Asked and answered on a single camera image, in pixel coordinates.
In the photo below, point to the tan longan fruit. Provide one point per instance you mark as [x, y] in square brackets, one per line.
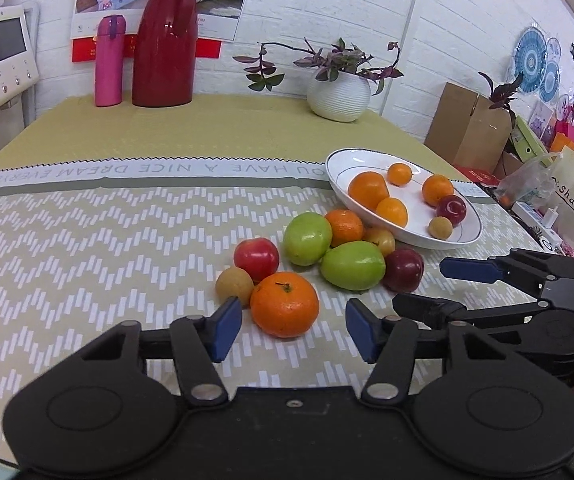
[234, 282]

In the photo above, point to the large orange tangerine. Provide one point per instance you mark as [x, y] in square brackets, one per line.
[284, 305]

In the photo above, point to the clear plastic bag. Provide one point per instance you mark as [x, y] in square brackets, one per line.
[532, 183]

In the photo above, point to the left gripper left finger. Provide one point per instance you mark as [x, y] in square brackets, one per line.
[194, 344]

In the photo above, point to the red envelope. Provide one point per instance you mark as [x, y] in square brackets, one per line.
[479, 176]

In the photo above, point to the purple green trailing plant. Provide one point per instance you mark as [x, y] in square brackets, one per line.
[340, 58]

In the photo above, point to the brown cardboard box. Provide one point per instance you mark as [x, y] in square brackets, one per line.
[466, 132]

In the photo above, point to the dark red plum in plate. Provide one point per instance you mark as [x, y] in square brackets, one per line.
[453, 208]

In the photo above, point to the tan longan in plate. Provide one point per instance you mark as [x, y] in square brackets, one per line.
[440, 227]

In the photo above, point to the orange paper bag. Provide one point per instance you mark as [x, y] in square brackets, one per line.
[560, 141]

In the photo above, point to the small orange in plate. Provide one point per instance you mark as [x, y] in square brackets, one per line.
[399, 174]

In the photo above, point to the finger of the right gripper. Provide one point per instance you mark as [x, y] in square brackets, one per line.
[487, 267]
[437, 313]

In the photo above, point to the dark red plum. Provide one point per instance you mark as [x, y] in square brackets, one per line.
[453, 208]
[404, 270]

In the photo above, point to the large orange in plate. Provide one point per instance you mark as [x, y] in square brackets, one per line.
[368, 188]

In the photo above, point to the green patterned tablecloth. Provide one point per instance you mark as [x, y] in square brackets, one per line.
[127, 213]

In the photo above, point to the dark purple potted plant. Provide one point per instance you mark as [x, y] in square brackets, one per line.
[502, 95]

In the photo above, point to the green apple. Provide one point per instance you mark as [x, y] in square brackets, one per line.
[307, 238]
[354, 266]

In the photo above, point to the blue round wall decoration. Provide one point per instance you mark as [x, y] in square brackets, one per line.
[530, 57]

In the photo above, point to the green box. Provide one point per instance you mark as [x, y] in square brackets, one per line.
[526, 144]

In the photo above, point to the red apple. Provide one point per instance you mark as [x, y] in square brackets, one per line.
[259, 257]

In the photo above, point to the red thermos jug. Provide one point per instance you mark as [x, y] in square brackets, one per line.
[165, 54]

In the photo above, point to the white power strip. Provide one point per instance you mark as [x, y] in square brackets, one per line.
[547, 238]

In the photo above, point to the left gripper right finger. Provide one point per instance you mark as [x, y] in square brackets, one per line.
[392, 345]

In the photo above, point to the white ribbed plant pot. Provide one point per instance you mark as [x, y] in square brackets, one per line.
[342, 100]

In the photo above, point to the pink water bottle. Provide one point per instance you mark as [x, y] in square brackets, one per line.
[109, 60]

